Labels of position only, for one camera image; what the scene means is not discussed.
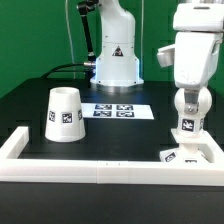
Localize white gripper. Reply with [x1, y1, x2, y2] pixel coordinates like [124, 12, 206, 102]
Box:
[157, 32, 222, 114]

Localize white lamp bulb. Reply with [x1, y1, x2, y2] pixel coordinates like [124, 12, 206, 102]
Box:
[174, 87, 212, 134]

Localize white lamp base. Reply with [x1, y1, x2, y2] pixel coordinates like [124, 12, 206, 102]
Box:
[159, 129, 208, 164]

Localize white conical lamp shade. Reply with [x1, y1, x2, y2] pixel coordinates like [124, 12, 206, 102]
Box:
[45, 87, 85, 142]

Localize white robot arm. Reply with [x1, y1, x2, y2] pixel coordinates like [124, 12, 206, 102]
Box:
[92, 0, 224, 115]

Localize paper sheet with markers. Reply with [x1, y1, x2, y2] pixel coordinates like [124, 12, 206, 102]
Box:
[82, 103, 154, 120]

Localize white U-shaped fence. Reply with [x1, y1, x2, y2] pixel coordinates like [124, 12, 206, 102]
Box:
[0, 126, 224, 186]

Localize black cable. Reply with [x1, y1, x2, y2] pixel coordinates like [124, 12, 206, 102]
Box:
[44, 61, 98, 80]

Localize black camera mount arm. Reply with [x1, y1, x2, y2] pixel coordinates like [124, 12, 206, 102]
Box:
[77, 0, 99, 61]

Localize white cable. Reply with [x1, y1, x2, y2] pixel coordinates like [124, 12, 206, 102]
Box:
[64, 0, 77, 80]

